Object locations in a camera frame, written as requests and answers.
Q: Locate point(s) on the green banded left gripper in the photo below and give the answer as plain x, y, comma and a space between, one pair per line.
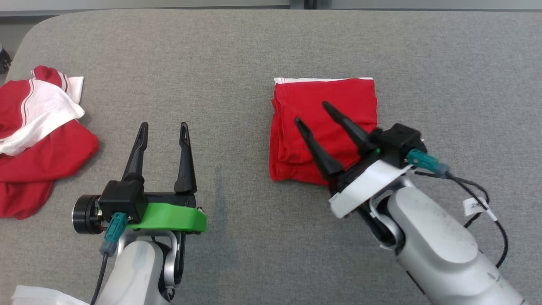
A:
173, 218

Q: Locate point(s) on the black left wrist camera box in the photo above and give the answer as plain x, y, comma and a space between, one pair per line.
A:
123, 199

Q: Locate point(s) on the grey partition post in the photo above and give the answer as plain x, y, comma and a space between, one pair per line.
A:
309, 4

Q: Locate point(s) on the black round object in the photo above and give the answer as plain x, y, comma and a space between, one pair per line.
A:
4, 61

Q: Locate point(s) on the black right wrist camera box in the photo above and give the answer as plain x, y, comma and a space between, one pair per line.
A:
398, 142

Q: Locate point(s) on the red shirt white striped sleeves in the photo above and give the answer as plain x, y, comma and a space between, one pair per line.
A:
51, 152

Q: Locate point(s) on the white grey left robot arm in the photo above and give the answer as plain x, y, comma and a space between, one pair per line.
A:
135, 271

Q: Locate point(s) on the red jersey with number print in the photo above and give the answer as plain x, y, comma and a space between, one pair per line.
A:
338, 97

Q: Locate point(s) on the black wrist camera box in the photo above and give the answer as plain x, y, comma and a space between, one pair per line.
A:
398, 142
123, 199

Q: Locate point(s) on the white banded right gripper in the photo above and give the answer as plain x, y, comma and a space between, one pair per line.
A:
364, 186

